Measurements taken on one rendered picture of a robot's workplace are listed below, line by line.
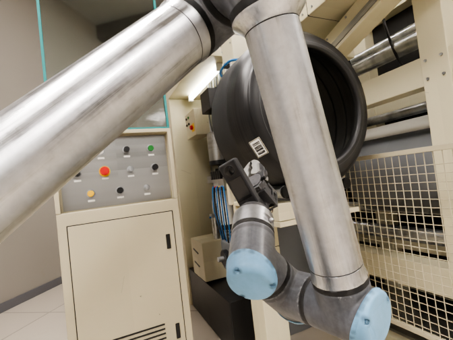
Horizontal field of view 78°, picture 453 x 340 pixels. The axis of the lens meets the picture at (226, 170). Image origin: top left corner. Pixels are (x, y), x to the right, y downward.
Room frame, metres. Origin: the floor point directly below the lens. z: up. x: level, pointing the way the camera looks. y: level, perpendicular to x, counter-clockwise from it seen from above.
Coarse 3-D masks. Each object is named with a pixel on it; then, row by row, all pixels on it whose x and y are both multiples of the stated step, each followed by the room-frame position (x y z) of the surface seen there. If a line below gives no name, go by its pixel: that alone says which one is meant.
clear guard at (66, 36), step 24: (48, 0) 1.27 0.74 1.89; (72, 0) 1.32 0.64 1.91; (96, 0) 1.36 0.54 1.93; (120, 0) 1.41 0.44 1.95; (144, 0) 1.46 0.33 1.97; (48, 24) 1.27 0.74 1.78; (72, 24) 1.31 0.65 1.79; (96, 24) 1.36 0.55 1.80; (120, 24) 1.40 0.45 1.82; (48, 48) 1.27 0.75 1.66; (72, 48) 1.31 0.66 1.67; (48, 72) 1.26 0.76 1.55; (144, 120) 1.43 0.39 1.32; (168, 120) 1.47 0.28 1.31
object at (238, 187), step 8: (232, 160) 0.63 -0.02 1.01; (224, 168) 0.63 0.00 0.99; (232, 168) 0.63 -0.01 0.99; (240, 168) 0.63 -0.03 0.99; (224, 176) 0.64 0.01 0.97; (232, 176) 0.63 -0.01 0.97; (240, 176) 0.63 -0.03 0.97; (232, 184) 0.64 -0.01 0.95; (240, 184) 0.63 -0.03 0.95; (248, 184) 0.63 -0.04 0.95; (232, 192) 0.64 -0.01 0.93; (240, 192) 0.64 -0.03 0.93; (248, 192) 0.63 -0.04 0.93; (256, 192) 0.64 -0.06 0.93; (240, 200) 0.64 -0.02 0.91; (248, 200) 0.63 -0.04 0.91; (256, 200) 0.63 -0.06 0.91
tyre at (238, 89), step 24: (312, 48) 0.99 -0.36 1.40; (240, 72) 0.90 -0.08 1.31; (336, 72) 1.16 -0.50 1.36; (216, 96) 1.05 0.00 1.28; (240, 96) 0.89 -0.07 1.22; (336, 96) 1.22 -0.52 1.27; (360, 96) 1.06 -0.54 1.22; (216, 120) 1.03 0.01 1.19; (240, 120) 0.89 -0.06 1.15; (264, 120) 0.88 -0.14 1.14; (336, 120) 1.26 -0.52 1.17; (360, 120) 1.05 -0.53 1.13; (240, 144) 0.93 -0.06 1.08; (264, 144) 0.89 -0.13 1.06; (336, 144) 1.23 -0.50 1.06; (360, 144) 1.06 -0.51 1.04
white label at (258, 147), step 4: (252, 140) 0.89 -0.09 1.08; (256, 140) 0.89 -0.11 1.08; (260, 140) 0.89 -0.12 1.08; (252, 144) 0.90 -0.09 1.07; (256, 144) 0.89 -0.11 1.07; (260, 144) 0.89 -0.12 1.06; (252, 148) 0.90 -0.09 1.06; (256, 148) 0.90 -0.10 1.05; (260, 148) 0.90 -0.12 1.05; (264, 148) 0.89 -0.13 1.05; (256, 152) 0.91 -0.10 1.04; (260, 152) 0.90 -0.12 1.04; (264, 152) 0.90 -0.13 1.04; (260, 156) 0.91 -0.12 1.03
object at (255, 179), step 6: (258, 174) 0.69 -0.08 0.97; (252, 180) 0.68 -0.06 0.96; (258, 180) 0.67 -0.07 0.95; (258, 186) 0.65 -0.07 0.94; (264, 186) 0.67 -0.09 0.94; (270, 186) 0.71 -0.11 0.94; (258, 192) 0.66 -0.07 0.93; (264, 192) 0.66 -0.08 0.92; (270, 192) 0.70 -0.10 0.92; (276, 192) 0.72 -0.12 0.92; (264, 198) 0.67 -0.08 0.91; (270, 198) 0.67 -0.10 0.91; (276, 198) 0.70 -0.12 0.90; (264, 204) 0.67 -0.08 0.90; (270, 204) 0.69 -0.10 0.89; (276, 204) 0.68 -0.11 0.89; (270, 210) 0.69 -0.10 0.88
